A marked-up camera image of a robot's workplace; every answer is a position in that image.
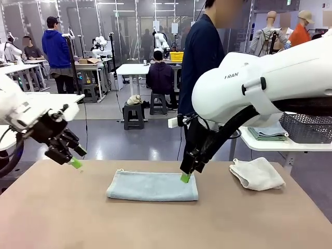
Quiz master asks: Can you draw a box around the light blue towel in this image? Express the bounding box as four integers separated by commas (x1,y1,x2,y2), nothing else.
105,168,200,202

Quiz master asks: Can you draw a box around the mannequin in grey shirt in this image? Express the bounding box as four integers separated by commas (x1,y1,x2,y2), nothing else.
249,10,288,57

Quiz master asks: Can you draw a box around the seated person dark jacket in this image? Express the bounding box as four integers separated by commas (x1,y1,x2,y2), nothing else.
146,50,179,109

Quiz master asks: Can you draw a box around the beige cloth bundle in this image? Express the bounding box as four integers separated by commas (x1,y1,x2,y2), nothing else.
128,94,143,106

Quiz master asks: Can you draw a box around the white side table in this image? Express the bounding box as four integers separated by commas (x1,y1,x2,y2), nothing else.
229,124,332,172

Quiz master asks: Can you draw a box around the grey plastic stool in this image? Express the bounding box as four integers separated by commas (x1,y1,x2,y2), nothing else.
149,92,168,116
81,82,99,103
123,102,145,131

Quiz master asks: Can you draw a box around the grey towel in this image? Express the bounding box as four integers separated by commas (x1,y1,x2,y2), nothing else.
247,121,288,137

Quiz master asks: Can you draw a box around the white towel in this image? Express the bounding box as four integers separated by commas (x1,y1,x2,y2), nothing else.
229,157,287,192

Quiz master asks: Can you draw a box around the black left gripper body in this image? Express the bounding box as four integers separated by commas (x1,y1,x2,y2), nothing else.
25,109,69,146

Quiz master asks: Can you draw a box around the seated person grey shirt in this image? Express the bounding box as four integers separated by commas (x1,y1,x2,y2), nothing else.
22,36,45,62

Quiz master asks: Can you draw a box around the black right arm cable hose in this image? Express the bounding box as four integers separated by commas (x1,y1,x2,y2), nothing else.
203,100,332,163

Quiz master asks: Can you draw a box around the mannequin in black dress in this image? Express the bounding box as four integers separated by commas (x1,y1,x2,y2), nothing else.
272,22,284,52

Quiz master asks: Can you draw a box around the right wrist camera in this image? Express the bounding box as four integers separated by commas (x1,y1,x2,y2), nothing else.
168,113,199,129

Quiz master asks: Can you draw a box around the person in navy jacket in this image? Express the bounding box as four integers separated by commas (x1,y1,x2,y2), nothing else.
177,0,242,163

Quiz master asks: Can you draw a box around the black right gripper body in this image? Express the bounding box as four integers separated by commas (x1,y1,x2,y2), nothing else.
185,118,210,156

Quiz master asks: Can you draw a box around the dark grey plastic basket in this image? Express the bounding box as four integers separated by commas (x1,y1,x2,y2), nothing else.
279,111,332,145

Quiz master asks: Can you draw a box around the white standing desk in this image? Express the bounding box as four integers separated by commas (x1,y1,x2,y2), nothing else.
116,63,182,122

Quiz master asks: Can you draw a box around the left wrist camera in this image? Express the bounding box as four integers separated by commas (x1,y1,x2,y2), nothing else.
53,103,80,122

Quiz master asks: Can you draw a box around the grey robot workbench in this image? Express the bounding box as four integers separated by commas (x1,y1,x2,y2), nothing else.
74,58,110,101

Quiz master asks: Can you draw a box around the mannequin in orange jacket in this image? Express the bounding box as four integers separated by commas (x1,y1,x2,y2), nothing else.
288,10,312,48

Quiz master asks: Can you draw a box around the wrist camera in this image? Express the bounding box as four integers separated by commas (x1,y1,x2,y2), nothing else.
168,113,199,129
53,103,80,122

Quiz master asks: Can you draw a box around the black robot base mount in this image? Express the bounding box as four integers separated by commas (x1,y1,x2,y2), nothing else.
0,155,34,194

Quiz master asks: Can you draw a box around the long white desk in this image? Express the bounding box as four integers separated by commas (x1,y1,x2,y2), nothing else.
0,63,47,92

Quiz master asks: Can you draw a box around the white cabinet box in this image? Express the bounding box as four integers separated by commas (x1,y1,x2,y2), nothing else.
108,72,124,91

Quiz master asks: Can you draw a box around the white work table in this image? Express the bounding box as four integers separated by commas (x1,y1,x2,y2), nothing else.
0,92,86,151

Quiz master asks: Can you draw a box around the person in blue hoodie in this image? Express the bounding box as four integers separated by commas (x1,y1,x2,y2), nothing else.
41,16,76,94

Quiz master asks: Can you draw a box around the open cardboard box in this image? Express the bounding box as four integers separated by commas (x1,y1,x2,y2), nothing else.
78,57,101,65

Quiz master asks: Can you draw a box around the black tripod white camera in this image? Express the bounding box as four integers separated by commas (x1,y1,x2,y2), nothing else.
267,27,283,56

